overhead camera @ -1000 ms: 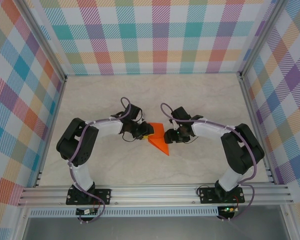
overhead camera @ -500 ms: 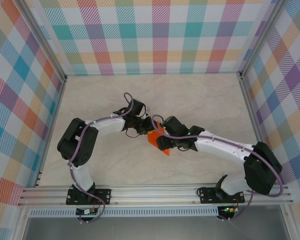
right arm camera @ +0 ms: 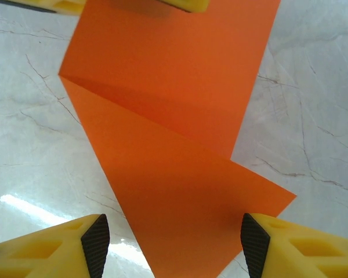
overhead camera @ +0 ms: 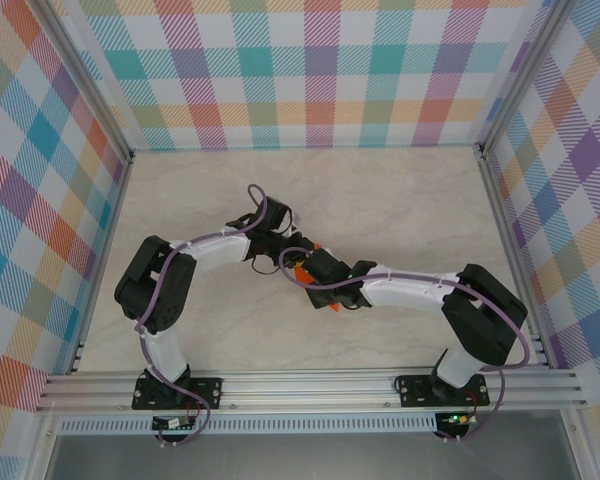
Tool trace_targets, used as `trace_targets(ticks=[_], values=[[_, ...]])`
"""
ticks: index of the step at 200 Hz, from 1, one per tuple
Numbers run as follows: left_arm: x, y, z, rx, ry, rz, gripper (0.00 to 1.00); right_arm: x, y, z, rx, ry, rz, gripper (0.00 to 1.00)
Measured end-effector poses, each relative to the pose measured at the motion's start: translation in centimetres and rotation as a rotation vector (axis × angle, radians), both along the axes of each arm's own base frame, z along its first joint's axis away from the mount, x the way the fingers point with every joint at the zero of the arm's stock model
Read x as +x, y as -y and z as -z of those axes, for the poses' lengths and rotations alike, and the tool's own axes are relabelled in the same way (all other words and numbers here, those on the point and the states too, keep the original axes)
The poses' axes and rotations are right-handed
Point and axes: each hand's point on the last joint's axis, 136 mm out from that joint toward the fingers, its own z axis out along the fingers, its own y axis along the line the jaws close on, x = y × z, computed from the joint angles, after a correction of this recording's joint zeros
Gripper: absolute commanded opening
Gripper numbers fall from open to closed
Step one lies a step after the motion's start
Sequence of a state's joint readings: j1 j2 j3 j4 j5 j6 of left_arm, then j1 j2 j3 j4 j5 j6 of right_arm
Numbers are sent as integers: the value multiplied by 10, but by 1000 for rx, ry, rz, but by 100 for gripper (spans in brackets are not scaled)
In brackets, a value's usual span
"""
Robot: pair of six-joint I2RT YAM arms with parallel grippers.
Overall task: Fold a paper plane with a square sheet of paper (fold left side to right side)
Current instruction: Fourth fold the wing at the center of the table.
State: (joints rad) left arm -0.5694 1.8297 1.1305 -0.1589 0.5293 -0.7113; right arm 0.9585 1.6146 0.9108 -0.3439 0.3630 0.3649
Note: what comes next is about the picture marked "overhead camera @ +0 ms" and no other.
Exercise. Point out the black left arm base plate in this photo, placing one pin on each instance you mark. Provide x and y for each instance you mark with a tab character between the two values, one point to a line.
214	386

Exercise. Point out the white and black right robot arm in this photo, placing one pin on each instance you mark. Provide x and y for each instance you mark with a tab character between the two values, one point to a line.
410	292

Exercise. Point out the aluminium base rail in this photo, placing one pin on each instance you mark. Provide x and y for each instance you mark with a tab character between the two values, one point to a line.
305	390

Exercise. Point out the orange paper sheet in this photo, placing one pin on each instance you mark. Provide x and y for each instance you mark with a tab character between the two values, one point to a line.
302	276

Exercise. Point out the aluminium side rail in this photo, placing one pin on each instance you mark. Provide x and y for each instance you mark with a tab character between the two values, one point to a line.
77	357
540	350

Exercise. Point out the aluminium corner post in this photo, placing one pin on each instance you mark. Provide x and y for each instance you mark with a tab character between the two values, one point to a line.
87	80
522	85

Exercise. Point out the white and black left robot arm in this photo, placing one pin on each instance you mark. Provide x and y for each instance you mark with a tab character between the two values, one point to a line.
215	247

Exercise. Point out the grey metal shelf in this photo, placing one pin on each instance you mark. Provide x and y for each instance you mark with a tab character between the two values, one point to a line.
305	457

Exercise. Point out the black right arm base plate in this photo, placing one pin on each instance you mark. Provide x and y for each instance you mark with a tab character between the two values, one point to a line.
410	395

